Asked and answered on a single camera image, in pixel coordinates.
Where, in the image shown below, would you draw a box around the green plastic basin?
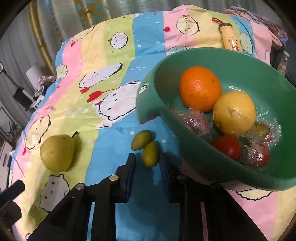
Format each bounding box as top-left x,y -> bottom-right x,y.
135,47 -> 296,192

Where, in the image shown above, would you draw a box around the yellow blue patterned curtain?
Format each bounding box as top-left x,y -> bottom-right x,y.
28,0 -> 110,75

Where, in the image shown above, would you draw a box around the grey sheer curtain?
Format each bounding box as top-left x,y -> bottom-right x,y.
1,1 -> 256,93

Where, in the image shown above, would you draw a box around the black floor lamp stand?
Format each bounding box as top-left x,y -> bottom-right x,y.
0,63 -> 36,113

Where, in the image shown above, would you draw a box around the colourful striped cartoon bedsheet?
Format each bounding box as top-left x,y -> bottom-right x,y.
7,4 -> 296,241

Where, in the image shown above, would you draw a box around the red cherry tomato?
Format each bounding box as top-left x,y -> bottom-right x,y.
211,135 -> 241,161

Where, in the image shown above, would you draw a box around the potted green plant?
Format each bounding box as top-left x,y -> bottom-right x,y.
8,121 -> 21,143

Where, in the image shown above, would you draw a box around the crumpled patterned cloth on chair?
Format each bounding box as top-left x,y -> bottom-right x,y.
33,76 -> 56,97

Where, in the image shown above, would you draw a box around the green pear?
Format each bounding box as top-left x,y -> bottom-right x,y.
40,131 -> 78,172

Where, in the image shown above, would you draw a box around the plastic red fruits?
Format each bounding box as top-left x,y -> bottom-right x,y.
173,108 -> 282,170

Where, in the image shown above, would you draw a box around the yellow grapefruit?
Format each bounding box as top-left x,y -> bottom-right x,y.
213,90 -> 256,136

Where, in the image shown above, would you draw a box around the yellow cartoon thermos bottle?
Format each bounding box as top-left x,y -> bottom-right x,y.
212,17 -> 242,52

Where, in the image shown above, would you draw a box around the pile of pink clothes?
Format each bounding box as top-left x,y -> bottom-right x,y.
224,5 -> 288,49

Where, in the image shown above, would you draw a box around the white cylindrical lamp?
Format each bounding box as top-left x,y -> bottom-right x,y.
26,63 -> 44,87

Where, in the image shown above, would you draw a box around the small green olive fruit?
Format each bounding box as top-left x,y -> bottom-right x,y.
130,130 -> 153,151
142,141 -> 160,168

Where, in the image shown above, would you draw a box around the white tv cabinet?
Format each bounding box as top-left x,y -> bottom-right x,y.
0,138 -> 14,192

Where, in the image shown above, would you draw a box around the orange fruit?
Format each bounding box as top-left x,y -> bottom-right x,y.
179,66 -> 222,113

